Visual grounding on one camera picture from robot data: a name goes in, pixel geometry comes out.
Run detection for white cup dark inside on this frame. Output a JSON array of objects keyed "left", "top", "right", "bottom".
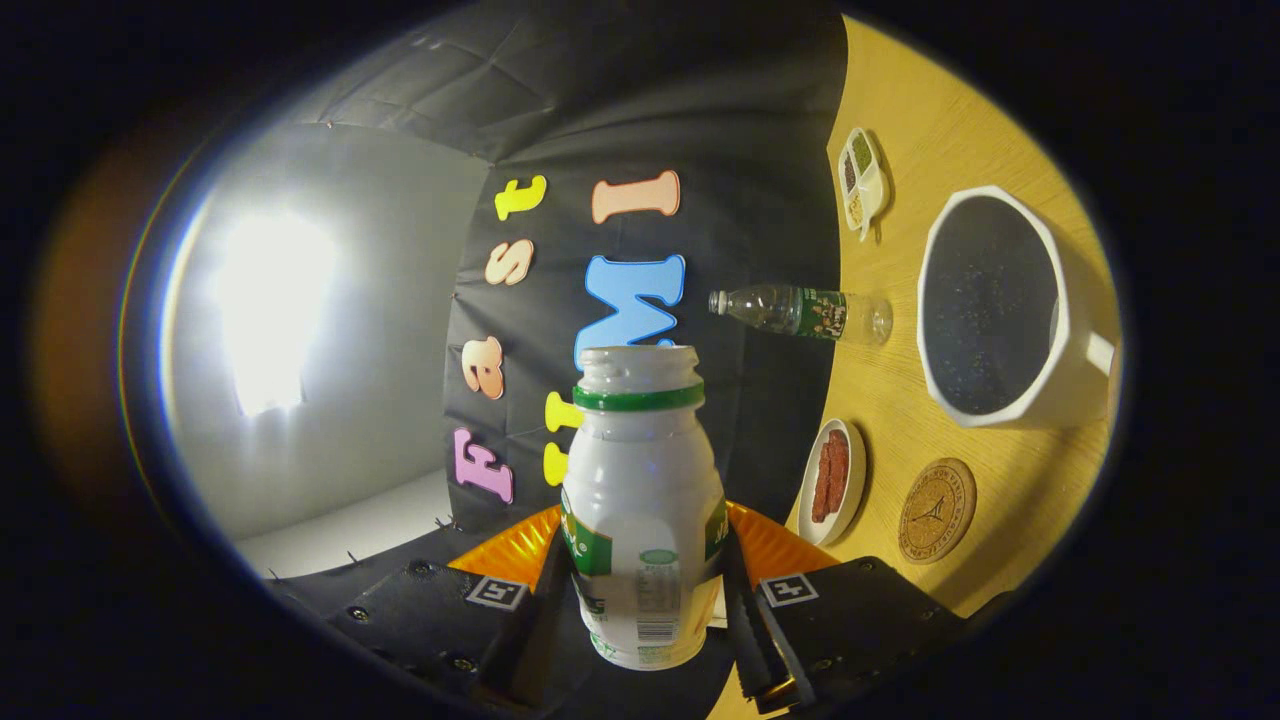
[{"left": 916, "top": 185, "right": 1117, "bottom": 429}]

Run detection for clear plastic water bottle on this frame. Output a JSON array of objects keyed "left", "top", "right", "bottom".
[{"left": 708, "top": 284, "right": 894, "bottom": 347}]

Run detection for white divided dish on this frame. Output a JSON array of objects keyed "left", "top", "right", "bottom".
[{"left": 838, "top": 127, "right": 891, "bottom": 244}]

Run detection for wooden table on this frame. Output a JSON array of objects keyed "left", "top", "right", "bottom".
[{"left": 705, "top": 15, "right": 1123, "bottom": 720}]

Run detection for red sausage strips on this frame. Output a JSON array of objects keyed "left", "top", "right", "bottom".
[{"left": 811, "top": 430, "right": 851, "bottom": 524}]

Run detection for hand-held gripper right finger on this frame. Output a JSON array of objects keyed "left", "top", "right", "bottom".
[{"left": 722, "top": 500, "right": 971, "bottom": 716}]

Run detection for black backdrop cloth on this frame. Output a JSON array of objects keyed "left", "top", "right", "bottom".
[{"left": 265, "top": 0, "right": 851, "bottom": 720}]

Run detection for white juice bottle green label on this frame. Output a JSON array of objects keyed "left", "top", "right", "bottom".
[{"left": 560, "top": 344, "right": 728, "bottom": 671}]

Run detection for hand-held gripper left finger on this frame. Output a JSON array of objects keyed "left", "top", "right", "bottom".
[{"left": 270, "top": 505, "right": 576, "bottom": 716}]

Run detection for bright ceiling light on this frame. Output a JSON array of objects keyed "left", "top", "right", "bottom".
[{"left": 215, "top": 210, "right": 341, "bottom": 419}]

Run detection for round cork coaster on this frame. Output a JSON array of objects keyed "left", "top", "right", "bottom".
[{"left": 898, "top": 458, "right": 978, "bottom": 565}]

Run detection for round white plate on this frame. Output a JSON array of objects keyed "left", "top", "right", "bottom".
[{"left": 797, "top": 418, "right": 868, "bottom": 547}]

